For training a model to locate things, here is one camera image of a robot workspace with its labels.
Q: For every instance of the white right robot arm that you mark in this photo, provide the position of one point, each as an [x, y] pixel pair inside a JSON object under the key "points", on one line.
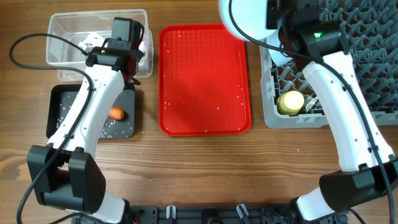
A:
{"points": [[368, 165]]}

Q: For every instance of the white plastic spoon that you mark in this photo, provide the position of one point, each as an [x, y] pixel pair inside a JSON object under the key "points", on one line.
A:
{"points": [[310, 104]]}

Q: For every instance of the yellow plastic cup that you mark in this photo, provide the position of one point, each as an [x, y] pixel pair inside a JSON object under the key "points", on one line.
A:
{"points": [[290, 103]]}

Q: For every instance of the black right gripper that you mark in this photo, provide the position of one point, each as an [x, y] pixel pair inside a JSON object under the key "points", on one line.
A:
{"points": [[288, 42]]}

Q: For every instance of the large light blue plate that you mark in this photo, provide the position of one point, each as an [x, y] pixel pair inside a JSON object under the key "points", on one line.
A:
{"points": [[249, 15]]}

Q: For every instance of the grey dishwasher rack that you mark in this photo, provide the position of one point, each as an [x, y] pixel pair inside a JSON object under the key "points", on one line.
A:
{"points": [[371, 30]]}

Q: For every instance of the white paper napkin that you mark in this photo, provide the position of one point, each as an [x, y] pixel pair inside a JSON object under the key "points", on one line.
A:
{"points": [[94, 39]]}

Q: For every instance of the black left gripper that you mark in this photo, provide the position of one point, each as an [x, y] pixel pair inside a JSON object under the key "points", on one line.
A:
{"points": [[137, 53]]}

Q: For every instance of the black waste tray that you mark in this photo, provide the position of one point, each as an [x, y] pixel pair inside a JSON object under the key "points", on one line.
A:
{"points": [[74, 87]]}

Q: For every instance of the red serving tray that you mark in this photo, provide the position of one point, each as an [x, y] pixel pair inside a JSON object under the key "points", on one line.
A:
{"points": [[203, 81]]}

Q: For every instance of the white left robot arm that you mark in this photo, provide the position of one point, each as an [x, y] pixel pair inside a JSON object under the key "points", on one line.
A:
{"points": [[64, 172]]}

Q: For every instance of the orange carrot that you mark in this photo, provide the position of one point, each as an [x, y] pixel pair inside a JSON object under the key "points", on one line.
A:
{"points": [[116, 113]]}

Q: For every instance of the clear plastic bin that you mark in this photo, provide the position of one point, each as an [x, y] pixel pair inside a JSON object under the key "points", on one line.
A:
{"points": [[75, 26]]}

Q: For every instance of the light blue rice bowl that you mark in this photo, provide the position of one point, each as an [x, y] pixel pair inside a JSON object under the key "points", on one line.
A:
{"points": [[277, 57]]}

